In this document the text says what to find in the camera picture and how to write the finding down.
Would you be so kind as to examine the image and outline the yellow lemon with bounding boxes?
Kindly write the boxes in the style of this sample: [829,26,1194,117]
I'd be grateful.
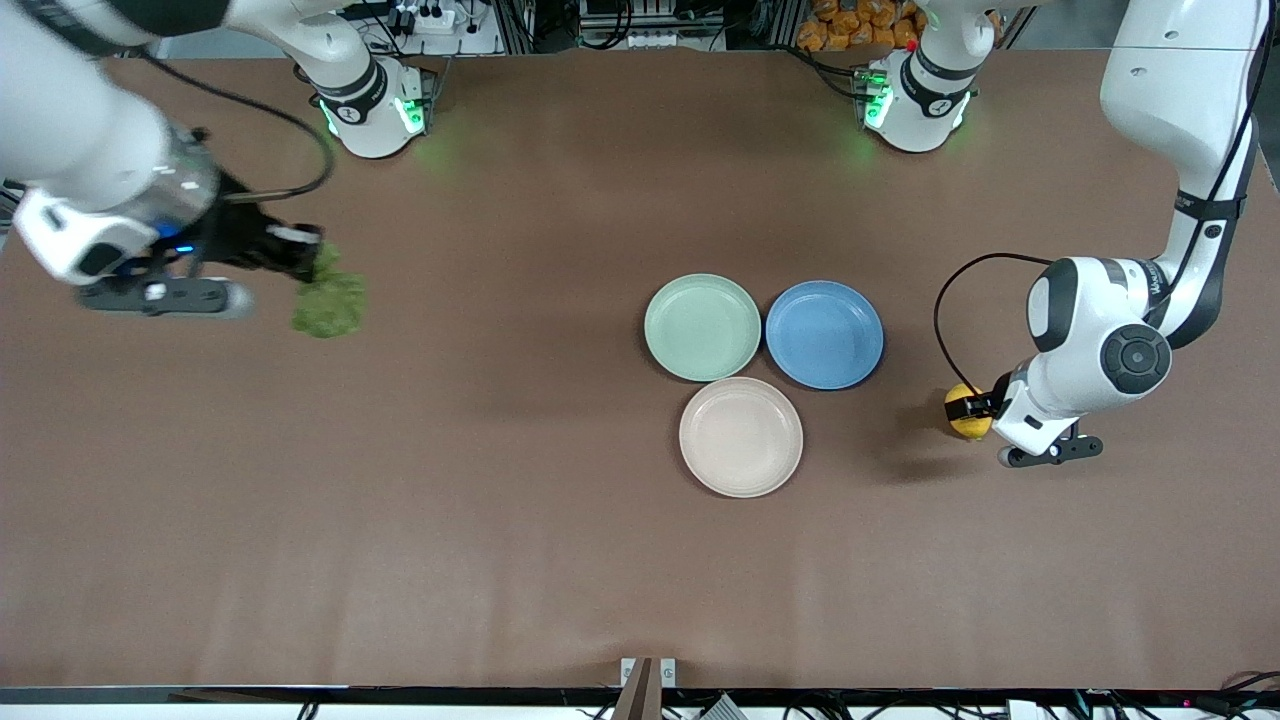
[944,383,994,441]

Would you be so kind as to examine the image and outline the green lettuce leaf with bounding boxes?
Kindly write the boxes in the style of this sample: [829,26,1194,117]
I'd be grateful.
[291,244,368,340]

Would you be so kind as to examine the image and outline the blue plate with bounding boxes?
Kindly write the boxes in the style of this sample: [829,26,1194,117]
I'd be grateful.
[765,280,885,391]

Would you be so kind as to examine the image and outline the beige plate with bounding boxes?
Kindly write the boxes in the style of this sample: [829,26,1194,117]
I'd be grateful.
[679,376,804,499]

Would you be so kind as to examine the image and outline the white power strip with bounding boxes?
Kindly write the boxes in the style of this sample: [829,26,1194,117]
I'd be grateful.
[385,0,463,37]

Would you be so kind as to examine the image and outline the light green plate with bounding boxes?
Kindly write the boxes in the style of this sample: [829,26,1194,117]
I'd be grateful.
[643,273,763,383]

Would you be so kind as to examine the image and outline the orange snack bags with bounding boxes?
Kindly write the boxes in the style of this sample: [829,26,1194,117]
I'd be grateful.
[797,0,923,53]

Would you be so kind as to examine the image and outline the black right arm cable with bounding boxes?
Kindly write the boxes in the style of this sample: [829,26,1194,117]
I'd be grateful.
[138,52,336,202]

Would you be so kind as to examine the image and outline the black base cable bundle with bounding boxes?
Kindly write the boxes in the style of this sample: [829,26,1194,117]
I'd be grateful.
[795,45,873,101]

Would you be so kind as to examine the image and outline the silver metal bracket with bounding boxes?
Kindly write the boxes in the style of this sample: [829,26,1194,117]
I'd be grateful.
[620,657,677,691]

